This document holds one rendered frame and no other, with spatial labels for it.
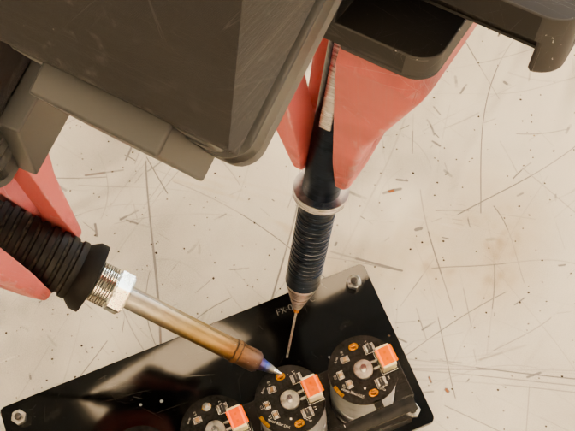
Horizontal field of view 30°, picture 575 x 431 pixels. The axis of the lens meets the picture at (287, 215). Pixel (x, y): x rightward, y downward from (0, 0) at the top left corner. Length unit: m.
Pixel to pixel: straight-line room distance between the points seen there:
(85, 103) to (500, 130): 0.35
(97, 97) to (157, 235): 0.32
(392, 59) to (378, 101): 0.02
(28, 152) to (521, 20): 0.11
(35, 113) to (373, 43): 0.07
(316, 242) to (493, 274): 0.16
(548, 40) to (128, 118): 0.09
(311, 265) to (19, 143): 0.12
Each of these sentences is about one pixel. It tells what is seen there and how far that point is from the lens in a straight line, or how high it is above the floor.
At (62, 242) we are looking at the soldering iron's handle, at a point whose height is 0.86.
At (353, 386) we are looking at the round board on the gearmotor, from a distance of 0.38.
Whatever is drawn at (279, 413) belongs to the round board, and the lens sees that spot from 0.38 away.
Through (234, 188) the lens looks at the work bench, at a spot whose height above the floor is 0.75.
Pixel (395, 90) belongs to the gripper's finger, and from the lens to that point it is 0.22.
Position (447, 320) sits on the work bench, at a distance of 0.46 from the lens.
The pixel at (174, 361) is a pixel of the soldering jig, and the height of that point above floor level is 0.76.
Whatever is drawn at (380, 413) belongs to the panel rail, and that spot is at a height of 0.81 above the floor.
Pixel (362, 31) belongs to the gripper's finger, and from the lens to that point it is 0.22.
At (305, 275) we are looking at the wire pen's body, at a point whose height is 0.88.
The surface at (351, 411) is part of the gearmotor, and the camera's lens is 0.40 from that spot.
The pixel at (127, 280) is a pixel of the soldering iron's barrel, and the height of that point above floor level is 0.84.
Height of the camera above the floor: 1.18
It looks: 67 degrees down
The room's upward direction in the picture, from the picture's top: 8 degrees counter-clockwise
